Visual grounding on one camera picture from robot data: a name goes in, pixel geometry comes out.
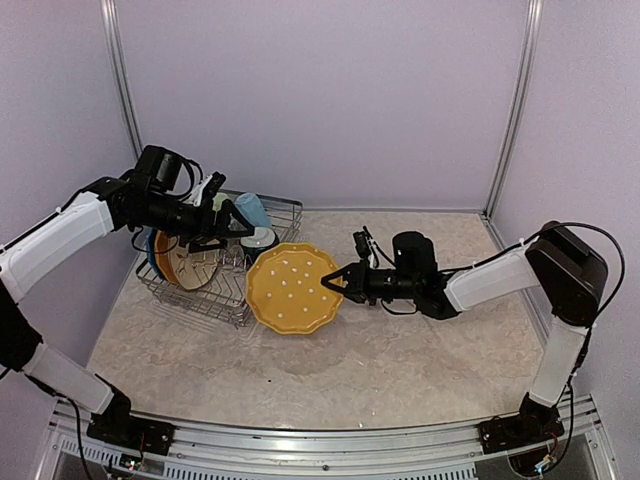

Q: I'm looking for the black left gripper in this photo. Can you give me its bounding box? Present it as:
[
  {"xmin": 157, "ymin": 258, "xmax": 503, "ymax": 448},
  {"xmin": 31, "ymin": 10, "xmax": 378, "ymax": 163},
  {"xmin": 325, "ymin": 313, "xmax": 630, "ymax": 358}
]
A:
[{"xmin": 134, "ymin": 191, "xmax": 255, "ymax": 253}]

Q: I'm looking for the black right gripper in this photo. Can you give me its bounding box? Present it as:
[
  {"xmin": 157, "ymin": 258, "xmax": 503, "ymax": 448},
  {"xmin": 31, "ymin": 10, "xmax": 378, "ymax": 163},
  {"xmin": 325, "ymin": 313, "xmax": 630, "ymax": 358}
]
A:
[{"xmin": 322, "ymin": 257, "xmax": 420, "ymax": 304}]

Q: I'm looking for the yellow polka dot plate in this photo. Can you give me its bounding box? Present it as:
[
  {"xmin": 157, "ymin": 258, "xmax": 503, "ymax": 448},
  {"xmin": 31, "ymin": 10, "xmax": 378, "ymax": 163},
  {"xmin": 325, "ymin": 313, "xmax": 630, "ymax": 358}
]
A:
[{"xmin": 246, "ymin": 243, "xmax": 343, "ymax": 335}]

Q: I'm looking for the cream bird pattern plate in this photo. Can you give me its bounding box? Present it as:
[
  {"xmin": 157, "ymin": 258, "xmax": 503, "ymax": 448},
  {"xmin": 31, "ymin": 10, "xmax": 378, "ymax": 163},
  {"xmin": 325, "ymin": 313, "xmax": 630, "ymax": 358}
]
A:
[{"xmin": 168, "ymin": 246, "xmax": 219, "ymax": 291}]

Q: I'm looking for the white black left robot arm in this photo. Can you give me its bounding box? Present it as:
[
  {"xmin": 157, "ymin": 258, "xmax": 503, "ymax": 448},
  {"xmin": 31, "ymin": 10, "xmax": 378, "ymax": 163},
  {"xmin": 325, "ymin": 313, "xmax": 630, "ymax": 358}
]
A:
[{"xmin": 1, "ymin": 145, "xmax": 254, "ymax": 445}]

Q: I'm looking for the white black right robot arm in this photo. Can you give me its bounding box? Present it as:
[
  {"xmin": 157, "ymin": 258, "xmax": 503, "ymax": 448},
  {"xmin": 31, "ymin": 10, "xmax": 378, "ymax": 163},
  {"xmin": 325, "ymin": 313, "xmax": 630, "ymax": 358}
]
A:
[{"xmin": 321, "ymin": 221, "xmax": 614, "ymax": 444}]

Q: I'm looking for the light green mug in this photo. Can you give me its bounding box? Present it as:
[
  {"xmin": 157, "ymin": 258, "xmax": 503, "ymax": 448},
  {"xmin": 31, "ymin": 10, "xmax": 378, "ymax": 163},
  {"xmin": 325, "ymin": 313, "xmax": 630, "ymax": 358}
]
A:
[{"xmin": 213, "ymin": 192, "xmax": 234, "ymax": 213}]

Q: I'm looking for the light blue faceted cup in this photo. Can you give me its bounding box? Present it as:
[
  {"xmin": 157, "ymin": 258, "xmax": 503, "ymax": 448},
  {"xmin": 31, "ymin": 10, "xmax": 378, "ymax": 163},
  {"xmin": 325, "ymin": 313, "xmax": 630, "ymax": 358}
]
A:
[{"xmin": 234, "ymin": 192, "xmax": 272, "ymax": 228}]

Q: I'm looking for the teal and white bowl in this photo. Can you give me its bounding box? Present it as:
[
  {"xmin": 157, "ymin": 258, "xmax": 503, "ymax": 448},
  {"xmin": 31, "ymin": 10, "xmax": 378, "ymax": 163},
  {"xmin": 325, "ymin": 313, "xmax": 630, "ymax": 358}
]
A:
[{"xmin": 240, "ymin": 227, "xmax": 280, "ymax": 265}]

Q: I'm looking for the blue plate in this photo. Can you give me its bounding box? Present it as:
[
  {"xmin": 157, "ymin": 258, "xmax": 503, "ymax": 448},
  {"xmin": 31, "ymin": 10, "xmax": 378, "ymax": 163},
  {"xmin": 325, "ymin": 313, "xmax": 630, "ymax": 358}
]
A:
[{"xmin": 146, "ymin": 229, "xmax": 165, "ymax": 280}]

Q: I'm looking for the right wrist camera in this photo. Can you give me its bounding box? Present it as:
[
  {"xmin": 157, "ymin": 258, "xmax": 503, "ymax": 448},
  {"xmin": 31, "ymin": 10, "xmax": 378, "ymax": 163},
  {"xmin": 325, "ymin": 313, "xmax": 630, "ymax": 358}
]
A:
[{"xmin": 353, "ymin": 226, "xmax": 380, "ymax": 269}]

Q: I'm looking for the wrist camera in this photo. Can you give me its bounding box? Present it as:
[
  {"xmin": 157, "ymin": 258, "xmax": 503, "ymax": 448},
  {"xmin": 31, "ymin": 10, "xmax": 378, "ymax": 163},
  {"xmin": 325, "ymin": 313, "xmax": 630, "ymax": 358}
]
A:
[
  {"xmin": 353, "ymin": 226, "xmax": 380, "ymax": 269},
  {"xmin": 186, "ymin": 172, "xmax": 226, "ymax": 207}
]

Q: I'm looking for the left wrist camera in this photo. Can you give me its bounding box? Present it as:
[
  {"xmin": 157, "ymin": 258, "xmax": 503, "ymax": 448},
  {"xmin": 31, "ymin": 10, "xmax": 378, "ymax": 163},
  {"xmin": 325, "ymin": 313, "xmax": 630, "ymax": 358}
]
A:
[{"xmin": 186, "ymin": 172, "xmax": 226, "ymax": 207}]

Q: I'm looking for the steel wire dish rack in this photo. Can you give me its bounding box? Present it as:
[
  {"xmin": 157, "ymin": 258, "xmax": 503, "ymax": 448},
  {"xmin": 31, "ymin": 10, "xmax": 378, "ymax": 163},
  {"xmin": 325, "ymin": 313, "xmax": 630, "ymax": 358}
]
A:
[{"xmin": 135, "ymin": 194, "xmax": 303, "ymax": 329}]

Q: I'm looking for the front aluminium rail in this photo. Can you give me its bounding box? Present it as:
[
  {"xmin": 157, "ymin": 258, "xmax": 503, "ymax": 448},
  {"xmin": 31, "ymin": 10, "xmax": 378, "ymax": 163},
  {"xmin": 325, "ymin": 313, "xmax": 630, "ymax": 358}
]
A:
[{"xmin": 28, "ymin": 396, "xmax": 620, "ymax": 479}]

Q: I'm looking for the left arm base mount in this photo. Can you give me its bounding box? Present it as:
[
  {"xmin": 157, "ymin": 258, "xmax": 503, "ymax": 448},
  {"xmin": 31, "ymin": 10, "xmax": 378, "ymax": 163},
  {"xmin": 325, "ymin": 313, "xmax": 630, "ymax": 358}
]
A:
[{"xmin": 87, "ymin": 415, "xmax": 176, "ymax": 456}]

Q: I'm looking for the left aluminium frame post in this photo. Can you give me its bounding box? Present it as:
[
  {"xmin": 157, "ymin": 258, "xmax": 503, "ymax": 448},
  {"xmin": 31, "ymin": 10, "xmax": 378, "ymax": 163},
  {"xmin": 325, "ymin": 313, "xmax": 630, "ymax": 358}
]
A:
[{"xmin": 100, "ymin": 0, "xmax": 144, "ymax": 158}]

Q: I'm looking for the aluminium frame post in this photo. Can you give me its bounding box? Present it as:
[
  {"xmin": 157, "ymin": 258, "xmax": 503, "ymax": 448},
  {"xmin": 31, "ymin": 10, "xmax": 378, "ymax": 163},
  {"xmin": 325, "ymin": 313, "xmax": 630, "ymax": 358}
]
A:
[
  {"xmin": 483, "ymin": 0, "xmax": 544, "ymax": 222},
  {"xmin": 100, "ymin": 0, "xmax": 144, "ymax": 158}
]

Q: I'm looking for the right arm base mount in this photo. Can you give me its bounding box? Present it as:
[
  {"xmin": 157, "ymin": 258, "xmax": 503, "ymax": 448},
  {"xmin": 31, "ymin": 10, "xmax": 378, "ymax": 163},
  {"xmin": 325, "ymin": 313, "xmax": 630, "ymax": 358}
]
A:
[{"xmin": 477, "ymin": 414, "xmax": 565, "ymax": 454}]

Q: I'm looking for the right aluminium frame post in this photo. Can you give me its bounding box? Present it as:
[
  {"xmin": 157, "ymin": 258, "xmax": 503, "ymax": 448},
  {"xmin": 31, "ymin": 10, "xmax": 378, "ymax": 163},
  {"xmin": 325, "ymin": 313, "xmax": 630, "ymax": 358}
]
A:
[{"xmin": 483, "ymin": 0, "xmax": 544, "ymax": 222}]

